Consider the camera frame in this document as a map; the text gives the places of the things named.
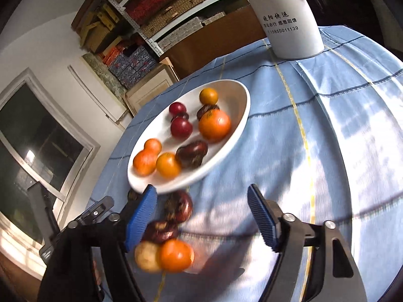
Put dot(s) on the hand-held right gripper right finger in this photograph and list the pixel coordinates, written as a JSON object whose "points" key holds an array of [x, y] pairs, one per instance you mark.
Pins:
{"points": [[263, 217]]}

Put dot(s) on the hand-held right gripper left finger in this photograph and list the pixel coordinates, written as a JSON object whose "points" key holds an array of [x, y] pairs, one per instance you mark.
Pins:
{"points": [[140, 220]]}

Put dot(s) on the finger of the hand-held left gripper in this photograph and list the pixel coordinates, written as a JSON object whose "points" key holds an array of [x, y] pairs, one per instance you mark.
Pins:
{"points": [[96, 210]]}

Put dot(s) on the pale yellow round fruit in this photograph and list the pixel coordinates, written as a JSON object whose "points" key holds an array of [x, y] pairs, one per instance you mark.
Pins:
{"points": [[146, 256]]}

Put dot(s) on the medium tangerine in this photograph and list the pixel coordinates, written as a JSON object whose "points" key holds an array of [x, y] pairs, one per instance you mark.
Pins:
{"points": [[175, 254], [144, 162]]}

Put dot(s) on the yellow-orange kumquat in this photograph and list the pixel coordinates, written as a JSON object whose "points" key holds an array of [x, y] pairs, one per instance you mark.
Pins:
{"points": [[208, 96], [168, 165]]}

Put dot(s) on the small tangerine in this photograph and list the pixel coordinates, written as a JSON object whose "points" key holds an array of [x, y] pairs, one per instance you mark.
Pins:
{"points": [[152, 145]]}

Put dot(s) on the large dark water chestnut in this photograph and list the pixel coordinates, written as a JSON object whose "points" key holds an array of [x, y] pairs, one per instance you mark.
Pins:
{"points": [[192, 153]]}

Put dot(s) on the large red plum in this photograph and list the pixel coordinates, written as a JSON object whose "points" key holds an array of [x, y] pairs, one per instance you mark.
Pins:
{"points": [[181, 127]]}

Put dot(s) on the large tangerine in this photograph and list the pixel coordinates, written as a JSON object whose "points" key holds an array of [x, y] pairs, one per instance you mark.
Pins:
{"points": [[214, 125]]}

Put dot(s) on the white oval plate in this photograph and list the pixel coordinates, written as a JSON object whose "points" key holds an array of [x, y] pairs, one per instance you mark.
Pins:
{"points": [[233, 100]]}

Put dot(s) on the person's left hand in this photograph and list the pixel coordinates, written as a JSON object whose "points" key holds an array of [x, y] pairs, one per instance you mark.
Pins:
{"points": [[67, 267]]}

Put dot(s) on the white framed window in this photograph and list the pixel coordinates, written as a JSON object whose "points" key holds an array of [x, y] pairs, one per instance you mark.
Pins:
{"points": [[37, 151]]}

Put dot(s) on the blue checked tablecloth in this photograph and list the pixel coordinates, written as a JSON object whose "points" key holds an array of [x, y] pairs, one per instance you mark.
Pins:
{"points": [[314, 148]]}

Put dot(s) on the white wooden strip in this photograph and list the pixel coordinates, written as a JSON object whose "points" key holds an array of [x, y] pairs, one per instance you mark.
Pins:
{"points": [[94, 96]]}

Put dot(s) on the grey marbled slab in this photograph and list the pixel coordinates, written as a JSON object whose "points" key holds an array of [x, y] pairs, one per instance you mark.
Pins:
{"points": [[104, 72]]}

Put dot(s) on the stack of blue patterned boxes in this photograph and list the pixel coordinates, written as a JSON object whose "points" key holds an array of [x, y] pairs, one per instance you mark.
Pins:
{"points": [[132, 64]]}

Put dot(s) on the white metal shelf rack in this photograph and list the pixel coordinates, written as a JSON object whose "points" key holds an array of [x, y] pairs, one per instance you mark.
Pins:
{"points": [[148, 39]]}

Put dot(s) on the brown board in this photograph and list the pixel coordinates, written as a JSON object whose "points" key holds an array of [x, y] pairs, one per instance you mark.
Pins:
{"points": [[220, 34]]}

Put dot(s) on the white thermos jug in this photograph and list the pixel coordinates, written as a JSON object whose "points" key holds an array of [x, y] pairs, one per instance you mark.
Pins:
{"points": [[283, 6]]}

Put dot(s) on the stack of woven boxes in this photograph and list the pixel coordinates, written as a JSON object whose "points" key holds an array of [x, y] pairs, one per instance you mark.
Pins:
{"points": [[157, 3]]}

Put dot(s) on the pale wooden picture frame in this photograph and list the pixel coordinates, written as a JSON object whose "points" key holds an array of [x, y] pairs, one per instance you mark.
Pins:
{"points": [[151, 88]]}

